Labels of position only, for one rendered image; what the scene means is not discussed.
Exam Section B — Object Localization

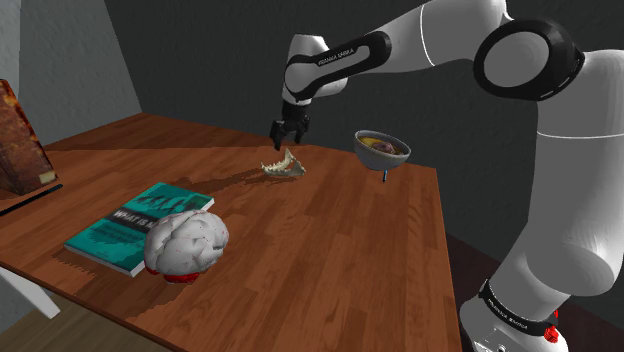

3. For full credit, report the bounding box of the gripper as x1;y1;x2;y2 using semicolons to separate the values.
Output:
270;99;312;152

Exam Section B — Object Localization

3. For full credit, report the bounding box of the pale animal jawbone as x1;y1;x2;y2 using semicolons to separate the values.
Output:
260;147;307;178

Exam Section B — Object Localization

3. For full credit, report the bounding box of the yellow food piece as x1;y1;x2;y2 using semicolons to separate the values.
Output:
359;135;391;149

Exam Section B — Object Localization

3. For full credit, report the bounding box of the grey bowl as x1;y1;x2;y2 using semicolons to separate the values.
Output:
353;129;412;172

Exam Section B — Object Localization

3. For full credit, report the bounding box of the wooden table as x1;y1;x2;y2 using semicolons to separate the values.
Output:
0;112;463;352

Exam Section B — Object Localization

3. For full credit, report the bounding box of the white brain model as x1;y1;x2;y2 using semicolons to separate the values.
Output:
143;209;230;285

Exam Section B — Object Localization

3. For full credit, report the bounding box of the teal book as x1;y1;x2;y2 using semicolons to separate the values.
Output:
63;182;216;279

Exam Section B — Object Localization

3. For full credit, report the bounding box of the black flat bar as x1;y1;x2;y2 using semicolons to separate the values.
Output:
0;183;65;216

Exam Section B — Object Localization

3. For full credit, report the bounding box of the brown leaning book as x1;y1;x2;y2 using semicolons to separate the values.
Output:
0;78;58;197

